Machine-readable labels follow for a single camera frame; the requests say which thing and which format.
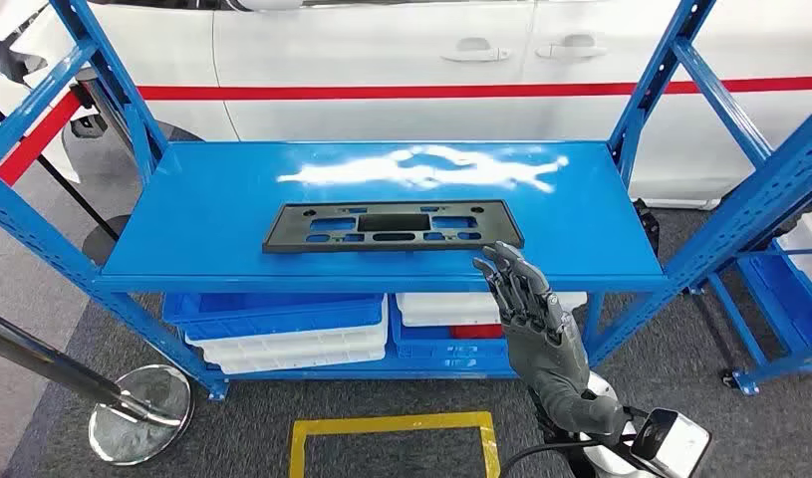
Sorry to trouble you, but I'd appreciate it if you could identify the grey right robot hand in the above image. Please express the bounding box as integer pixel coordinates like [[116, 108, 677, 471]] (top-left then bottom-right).
[[472, 240, 592, 401]]

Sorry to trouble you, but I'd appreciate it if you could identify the black plastic frame part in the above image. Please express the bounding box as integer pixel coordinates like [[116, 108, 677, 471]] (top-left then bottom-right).
[[261, 199, 526, 255]]

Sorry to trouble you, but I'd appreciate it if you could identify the blue metal shelf rack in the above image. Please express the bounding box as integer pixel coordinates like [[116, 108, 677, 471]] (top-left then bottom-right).
[[0, 0, 812, 403], [705, 204, 812, 397]]

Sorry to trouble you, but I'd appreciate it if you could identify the red item in bin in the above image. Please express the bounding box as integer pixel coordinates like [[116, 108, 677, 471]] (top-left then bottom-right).
[[449, 324, 506, 341]]

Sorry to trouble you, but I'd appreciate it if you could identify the blue plastic bin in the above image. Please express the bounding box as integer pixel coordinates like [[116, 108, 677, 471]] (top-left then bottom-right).
[[388, 294, 516, 372], [162, 293, 387, 343]]

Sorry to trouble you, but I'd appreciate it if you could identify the black rubber block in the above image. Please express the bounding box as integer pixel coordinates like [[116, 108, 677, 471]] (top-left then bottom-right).
[[632, 196, 663, 260]]

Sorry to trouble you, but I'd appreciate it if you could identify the yellow floor tape square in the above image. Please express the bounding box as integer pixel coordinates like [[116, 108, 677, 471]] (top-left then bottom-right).
[[287, 410, 503, 478]]

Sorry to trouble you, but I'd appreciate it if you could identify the white car with red stripe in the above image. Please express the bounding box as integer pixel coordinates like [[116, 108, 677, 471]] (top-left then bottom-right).
[[0, 0, 812, 211]]

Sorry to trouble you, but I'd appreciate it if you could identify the chrome stanchion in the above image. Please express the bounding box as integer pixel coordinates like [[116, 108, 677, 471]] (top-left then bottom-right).
[[74, 66, 137, 154], [0, 306, 197, 467]]

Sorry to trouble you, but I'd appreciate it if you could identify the thin black stanchion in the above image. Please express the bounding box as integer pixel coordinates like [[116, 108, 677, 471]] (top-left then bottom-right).
[[0, 94, 135, 267]]

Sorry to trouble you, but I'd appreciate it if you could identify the red barrier belt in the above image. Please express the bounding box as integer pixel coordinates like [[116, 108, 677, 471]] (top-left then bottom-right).
[[0, 91, 85, 187]]

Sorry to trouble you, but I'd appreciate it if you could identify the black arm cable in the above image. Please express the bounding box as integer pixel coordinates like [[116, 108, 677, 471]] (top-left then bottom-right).
[[499, 440, 605, 478]]

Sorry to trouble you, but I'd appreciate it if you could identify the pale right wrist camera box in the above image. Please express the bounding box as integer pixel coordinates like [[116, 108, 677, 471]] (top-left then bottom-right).
[[632, 407, 713, 478]]

